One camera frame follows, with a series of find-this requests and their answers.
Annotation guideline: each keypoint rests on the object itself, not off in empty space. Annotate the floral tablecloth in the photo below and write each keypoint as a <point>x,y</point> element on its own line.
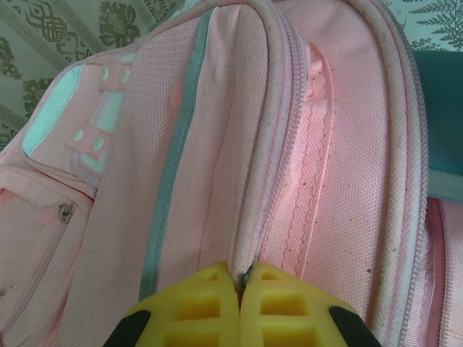
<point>434,21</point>

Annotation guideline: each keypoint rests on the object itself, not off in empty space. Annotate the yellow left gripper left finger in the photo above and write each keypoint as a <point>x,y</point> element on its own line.
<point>202,311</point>

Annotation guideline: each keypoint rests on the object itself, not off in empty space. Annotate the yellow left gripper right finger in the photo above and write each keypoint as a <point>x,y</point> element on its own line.
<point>285,314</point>

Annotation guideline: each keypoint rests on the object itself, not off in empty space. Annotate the pink backpack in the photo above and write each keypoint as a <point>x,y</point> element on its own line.
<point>253,144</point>

